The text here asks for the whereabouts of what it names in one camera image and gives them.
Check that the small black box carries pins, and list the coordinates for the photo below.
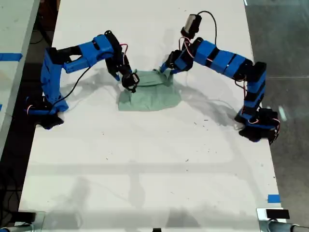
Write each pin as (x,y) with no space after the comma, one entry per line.
(277,214)
(26,216)

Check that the pale green T-shirt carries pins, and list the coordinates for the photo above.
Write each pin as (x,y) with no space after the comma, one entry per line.
(149,96)

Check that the grey pipe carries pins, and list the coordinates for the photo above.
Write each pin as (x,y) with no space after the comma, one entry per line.
(282,227)

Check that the grey black camera box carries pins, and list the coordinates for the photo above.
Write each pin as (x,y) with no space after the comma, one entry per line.
(192,24)

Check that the grey side table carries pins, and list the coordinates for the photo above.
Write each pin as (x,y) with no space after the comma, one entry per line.
(14,26)

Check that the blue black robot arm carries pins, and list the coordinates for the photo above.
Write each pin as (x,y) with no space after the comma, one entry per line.
(231,64)
(72,56)

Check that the tiny black block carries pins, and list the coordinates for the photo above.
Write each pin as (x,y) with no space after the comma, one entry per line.
(157,230)

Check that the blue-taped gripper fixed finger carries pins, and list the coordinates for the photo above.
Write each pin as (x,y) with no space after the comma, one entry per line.
(164,67)
(116,76)

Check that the short blue tape piece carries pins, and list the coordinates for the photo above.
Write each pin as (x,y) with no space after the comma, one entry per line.
(274,198)

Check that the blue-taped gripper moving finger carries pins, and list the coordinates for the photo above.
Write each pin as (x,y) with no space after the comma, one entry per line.
(174,71)
(133,71)

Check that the long blue tape strip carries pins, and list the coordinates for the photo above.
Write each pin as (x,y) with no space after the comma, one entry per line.
(10,56)

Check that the black camera box white label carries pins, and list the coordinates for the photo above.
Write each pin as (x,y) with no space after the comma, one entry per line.
(130,82)

